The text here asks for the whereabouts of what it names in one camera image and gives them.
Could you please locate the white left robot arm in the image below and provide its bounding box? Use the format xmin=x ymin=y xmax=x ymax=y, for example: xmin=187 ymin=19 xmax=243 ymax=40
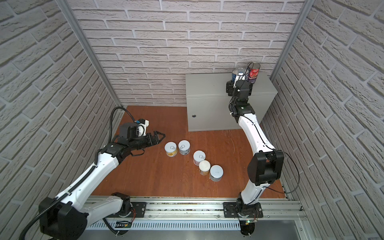
xmin=39 ymin=131 xmax=166 ymax=240

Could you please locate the orange can white lid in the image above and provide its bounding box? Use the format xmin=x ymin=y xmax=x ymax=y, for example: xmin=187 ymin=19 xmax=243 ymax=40
xmin=199 ymin=160 xmax=211 ymax=176

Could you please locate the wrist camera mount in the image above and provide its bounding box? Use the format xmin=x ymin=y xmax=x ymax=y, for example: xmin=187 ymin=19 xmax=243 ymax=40
xmin=119 ymin=119 xmax=149 ymax=139
xmin=229 ymin=96 xmax=255 ymax=117

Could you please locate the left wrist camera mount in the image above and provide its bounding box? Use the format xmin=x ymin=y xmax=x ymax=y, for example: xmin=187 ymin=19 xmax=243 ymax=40
xmin=119 ymin=119 xmax=149 ymax=139

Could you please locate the black corrugated left cable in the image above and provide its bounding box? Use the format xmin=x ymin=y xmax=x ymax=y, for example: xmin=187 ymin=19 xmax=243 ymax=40
xmin=18 ymin=106 xmax=140 ymax=240

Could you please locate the yellow label can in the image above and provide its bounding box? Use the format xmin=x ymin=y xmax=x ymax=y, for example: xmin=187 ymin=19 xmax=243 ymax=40
xmin=165 ymin=142 xmax=178 ymax=157

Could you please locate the blue Progresso soup can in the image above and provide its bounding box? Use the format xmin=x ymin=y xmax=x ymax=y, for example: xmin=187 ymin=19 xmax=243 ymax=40
xmin=232 ymin=68 xmax=249 ymax=82

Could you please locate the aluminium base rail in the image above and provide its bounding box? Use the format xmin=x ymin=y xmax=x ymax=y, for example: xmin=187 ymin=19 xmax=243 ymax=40
xmin=71 ymin=196 xmax=307 ymax=232

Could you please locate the pink label can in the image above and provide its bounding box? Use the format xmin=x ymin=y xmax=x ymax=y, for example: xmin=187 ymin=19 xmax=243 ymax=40
xmin=193 ymin=150 xmax=206 ymax=166

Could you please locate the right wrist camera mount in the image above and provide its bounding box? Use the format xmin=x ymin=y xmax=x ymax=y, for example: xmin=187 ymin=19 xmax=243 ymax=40
xmin=229 ymin=96 xmax=255 ymax=117

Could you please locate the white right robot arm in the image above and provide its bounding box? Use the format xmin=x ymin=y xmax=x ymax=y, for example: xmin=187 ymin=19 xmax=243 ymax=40
xmin=226 ymin=80 xmax=284 ymax=219

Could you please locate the grey metal cabinet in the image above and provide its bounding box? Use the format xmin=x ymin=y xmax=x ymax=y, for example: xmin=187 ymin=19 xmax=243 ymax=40
xmin=186 ymin=73 xmax=278 ymax=132

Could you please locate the red label soup can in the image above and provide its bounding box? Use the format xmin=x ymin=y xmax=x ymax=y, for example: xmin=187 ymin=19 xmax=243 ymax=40
xmin=247 ymin=62 xmax=261 ymax=84

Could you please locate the white grey label can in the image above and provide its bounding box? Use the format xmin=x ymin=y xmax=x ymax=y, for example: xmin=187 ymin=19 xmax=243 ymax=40
xmin=178 ymin=140 xmax=191 ymax=155

